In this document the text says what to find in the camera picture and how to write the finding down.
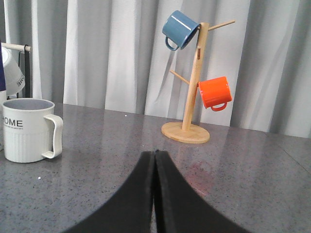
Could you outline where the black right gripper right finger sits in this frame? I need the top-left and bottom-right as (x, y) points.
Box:
(154, 150), (248, 233)

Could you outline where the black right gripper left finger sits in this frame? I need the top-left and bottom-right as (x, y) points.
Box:
(66, 151), (155, 233)

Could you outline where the white HOME mug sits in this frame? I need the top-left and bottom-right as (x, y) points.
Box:
(2, 98), (63, 163)

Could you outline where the wooden mug tree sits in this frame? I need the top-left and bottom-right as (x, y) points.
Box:
(161, 20), (236, 144)

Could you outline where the orange enamel mug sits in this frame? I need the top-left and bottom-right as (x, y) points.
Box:
(198, 76), (232, 112)

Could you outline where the grey pleated curtain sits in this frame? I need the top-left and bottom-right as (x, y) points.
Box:
(0, 0), (311, 138)

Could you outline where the white ribbed mug on rack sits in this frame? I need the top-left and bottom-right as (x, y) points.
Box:
(1, 47), (25, 96)

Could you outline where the blue enamel mug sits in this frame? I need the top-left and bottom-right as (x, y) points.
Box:
(162, 10), (200, 51)

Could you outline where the black wire mug rack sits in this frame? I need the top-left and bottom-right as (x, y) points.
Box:
(1, 43), (33, 98)

